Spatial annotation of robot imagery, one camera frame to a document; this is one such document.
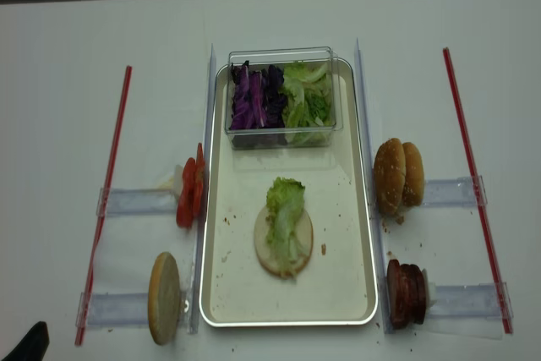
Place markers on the white pusher block upper left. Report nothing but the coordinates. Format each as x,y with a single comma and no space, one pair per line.
177,182

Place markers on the clear plastic salad box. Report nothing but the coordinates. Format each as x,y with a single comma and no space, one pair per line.
275,138

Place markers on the clear rail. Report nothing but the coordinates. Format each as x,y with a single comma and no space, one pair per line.
132,202
467,301
466,192
110,310

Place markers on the sesame bun rear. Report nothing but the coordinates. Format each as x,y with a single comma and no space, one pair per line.
413,192

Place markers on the cream metal tray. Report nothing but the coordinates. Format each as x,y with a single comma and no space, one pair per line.
337,286

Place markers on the lettuce leaf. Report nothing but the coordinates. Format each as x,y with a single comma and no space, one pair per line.
285,203

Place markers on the red rod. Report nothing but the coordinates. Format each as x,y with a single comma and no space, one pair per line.
502,295
83,305

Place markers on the green lettuce in box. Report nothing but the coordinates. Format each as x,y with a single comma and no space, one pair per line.
307,87

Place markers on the clear rail upper left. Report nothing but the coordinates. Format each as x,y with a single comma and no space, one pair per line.
132,202

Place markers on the clear rail upper right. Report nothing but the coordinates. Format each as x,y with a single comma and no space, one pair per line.
466,192

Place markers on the upright bun half left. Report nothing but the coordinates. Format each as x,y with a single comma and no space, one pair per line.
164,298

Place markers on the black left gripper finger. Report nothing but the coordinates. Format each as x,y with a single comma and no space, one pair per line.
33,345

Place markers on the clear rail lower left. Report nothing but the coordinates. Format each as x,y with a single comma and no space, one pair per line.
110,310

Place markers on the clear rail lower right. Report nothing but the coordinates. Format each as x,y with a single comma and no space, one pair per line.
467,301

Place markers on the left red rod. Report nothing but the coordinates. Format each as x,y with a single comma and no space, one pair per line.
83,305

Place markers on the meat patties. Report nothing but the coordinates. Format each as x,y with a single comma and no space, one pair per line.
408,294

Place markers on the sesame bun front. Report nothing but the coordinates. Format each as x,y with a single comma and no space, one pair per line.
389,175

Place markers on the right red rod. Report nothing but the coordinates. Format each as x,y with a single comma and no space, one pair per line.
502,295

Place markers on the right clear vertical strip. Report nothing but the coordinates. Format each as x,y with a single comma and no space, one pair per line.
373,208

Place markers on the purple cabbage shreds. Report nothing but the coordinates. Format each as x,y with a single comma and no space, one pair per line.
257,102

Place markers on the white pusher block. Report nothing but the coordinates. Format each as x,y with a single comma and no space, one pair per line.
177,182
430,291

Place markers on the sesame bun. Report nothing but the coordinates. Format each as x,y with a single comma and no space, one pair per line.
413,192
389,175

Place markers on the bun base on tray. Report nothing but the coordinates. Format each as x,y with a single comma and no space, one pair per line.
301,241

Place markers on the tomato slices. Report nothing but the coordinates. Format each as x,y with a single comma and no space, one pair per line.
190,198

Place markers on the white pusher block lower right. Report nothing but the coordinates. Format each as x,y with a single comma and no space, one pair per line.
430,291

